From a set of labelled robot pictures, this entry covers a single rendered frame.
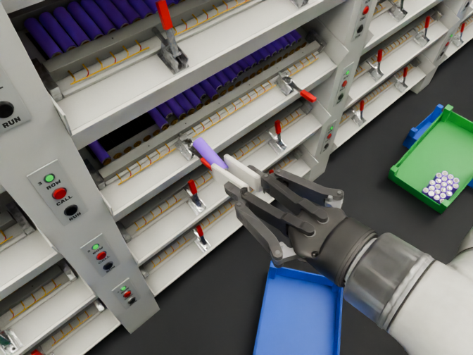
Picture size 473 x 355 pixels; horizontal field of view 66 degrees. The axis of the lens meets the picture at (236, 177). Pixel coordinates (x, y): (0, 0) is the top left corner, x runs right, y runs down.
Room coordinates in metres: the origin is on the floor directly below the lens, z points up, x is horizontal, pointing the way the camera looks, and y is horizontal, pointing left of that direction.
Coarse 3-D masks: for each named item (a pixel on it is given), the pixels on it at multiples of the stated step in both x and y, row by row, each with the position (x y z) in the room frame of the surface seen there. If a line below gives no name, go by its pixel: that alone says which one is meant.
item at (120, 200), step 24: (312, 24) 0.79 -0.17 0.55; (288, 48) 0.74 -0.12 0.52; (336, 48) 0.74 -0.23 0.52; (312, 72) 0.69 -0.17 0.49; (264, 96) 0.60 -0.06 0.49; (288, 96) 0.62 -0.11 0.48; (168, 120) 0.51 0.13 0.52; (216, 120) 0.53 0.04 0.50; (240, 120) 0.54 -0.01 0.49; (264, 120) 0.58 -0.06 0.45; (120, 144) 0.45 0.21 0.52; (216, 144) 0.48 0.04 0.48; (96, 168) 0.40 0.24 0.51; (144, 168) 0.41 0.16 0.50; (168, 168) 0.42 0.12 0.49; (192, 168) 0.45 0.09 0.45; (120, 192) 0.36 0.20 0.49; (144, 192) 0.37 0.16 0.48; (120, 216) 0.33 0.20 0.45
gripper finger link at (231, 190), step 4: (228, 184) 0.30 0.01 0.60; (232, 184) 0.30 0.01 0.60; (228, 188) 0.29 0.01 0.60; (232, 188) 0.29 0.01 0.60; (236, 188) 0.29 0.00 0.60; (228, 192) 0.29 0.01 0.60; (232, 192) 0.28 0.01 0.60; (236, 192) 0.28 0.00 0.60; (232, 196) 0.28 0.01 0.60; (236, 196) 0.28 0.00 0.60; (240, 196) 0.28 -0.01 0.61; (236, 200) 0.28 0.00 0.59; (240, 200) 0.27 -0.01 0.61; (236, 212) 0.25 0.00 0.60
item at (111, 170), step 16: (304, 48) 0.73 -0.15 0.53; (288, 64) 0.67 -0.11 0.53; (256, 80) 0.62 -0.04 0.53; (224, 96) 0.56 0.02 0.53; (240, 96) 0.58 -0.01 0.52; (256, 96) 0.59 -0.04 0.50; (208, 112) 0.52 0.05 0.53; (176, 128) 0.48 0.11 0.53; (192, 128) 0.49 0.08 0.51; (144, 144) 0.44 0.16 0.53; (160, 144) 0.45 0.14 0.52; (128, 160) 0.40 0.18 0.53; (112, 176) 0.38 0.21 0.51
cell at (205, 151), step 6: (198, 138) 0.38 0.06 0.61; (198, 144) 0.37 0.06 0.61; (204, 144) 0.37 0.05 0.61; (198, 150) 0.36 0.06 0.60; (204, 150) 0.36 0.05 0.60; (210, 150) 0.36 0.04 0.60; (204, 156) 0.35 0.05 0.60; (210, 156) 0.35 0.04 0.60; (216, 156) 0.35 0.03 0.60; (210, 162) 0.34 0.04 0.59; (216, 162) 0.34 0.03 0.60; (222, 162) 0.34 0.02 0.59
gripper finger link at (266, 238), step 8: (240, 208) 0.25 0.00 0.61; (248, 208) 0.25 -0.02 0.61; (240, 216) 0.24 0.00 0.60; (248, 216) 0.24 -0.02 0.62; (248, 224) 0.23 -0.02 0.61; (256, 224) 0.23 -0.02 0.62; (256, 232) 0.22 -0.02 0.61; (264, 232) 0.21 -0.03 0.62; (264, 240) 0.20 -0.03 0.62; (272, 240) 0.20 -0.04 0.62; (272, 248) 0.19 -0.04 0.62; (280, 248) 0.19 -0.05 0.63; (272, 256) 0.18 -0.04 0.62; (280, 256) 0.18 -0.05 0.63; (280, 264) 0.18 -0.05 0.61
